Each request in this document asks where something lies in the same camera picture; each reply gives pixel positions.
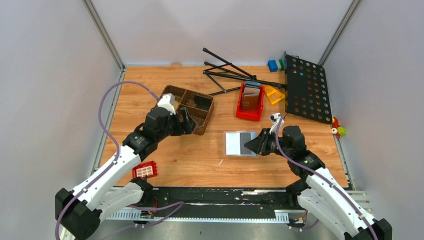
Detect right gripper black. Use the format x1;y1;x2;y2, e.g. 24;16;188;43
244;128;292;160

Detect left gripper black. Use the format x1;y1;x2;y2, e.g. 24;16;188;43
156;107;198;142

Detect black credit card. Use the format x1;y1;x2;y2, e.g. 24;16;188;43
239;131;258;157
194;95;212;108

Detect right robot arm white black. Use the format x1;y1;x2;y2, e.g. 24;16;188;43
244;125;393;240

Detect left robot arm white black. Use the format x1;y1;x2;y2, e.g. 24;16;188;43
55;106;197;240

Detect brown wicker divided basket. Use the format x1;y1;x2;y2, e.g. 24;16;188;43
160;85;214;136

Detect red plastic bin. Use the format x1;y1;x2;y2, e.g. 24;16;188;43
235;81;265;122

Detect brown wallet in bin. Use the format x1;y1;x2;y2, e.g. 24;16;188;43
241;87;260;112

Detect yellow plastic triangle toy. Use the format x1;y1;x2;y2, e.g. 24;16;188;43
264;85;286;105

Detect red white window toy block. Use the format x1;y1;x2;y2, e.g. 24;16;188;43
132;161;158;178

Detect black folding stand legs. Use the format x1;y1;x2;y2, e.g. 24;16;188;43
202;47;288;96

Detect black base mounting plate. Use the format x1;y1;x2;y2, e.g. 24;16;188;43
135;187;307;220

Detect black perforated music stand tray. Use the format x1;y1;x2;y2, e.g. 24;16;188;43
284;53;333;124

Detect blue green white blocks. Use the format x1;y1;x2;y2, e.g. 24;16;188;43
267;59;286;73

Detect red green toy pieces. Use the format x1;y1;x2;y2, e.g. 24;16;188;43
331;117;347;139

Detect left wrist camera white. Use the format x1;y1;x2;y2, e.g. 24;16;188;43
157;93;177;115

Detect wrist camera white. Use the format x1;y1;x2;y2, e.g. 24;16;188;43
269;112;285;134
157;93;177;115

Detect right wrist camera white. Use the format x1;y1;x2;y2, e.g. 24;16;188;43
269;112;285;134

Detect aluminium frame rail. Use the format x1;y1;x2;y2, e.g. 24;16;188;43
70;186;373;224

